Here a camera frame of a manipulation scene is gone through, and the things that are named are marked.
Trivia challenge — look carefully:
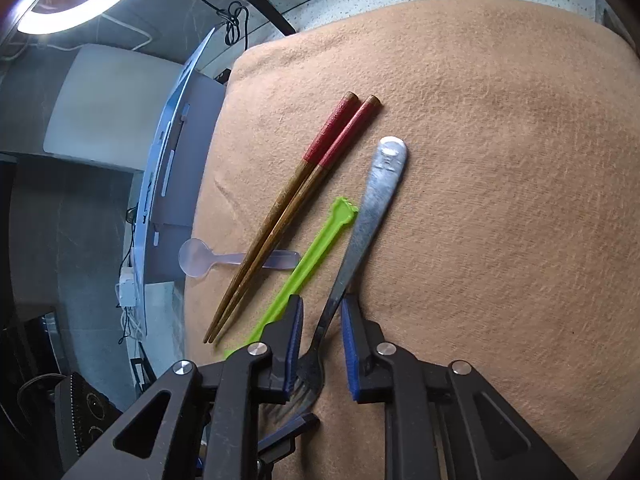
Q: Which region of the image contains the green plastic utensil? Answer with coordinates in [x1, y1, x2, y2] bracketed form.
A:
[222, 197, 360, 361]

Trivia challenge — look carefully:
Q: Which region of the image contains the translucent white plastic spoon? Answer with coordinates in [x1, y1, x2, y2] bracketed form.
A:
[178, 238, 302, 279]

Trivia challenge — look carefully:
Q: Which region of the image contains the white power adapter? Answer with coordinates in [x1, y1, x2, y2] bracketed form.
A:
[116, 267, 146, 308]

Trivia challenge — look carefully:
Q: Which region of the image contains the black cable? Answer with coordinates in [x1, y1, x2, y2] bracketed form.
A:
[150, 0, 251, 51]

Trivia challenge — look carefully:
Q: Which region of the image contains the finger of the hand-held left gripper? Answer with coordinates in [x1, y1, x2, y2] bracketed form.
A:
[256, 412, 321, 467]

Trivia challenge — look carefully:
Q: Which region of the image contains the white appliance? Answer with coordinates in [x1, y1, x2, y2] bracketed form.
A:
[42, 42, 186, 173]

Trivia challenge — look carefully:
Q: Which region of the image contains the metal fork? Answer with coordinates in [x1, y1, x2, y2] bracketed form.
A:
[277, 136, 408, 413]

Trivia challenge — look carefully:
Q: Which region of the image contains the black induction cooker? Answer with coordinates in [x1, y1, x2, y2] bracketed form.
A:
[52, 372, 123, 471]

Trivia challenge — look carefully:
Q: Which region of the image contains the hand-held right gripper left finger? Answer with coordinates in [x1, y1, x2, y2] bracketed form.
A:
[62, 294, 305, 480]

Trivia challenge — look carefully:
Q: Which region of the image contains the blue and white board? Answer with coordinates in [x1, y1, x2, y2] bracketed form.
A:
[134, 25, 231, 286]

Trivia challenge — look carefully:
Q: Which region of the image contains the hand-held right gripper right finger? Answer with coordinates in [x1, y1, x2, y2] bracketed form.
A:
[340, 296, 581, 480]

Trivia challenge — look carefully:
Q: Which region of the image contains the tan cloth mat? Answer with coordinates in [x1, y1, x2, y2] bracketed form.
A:
[182, 0, 640, 480]

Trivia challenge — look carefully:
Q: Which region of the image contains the red-topped wooden chopstick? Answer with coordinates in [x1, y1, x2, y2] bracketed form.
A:
[202, 91, 360, 345]
[210, 95, 383, 345]

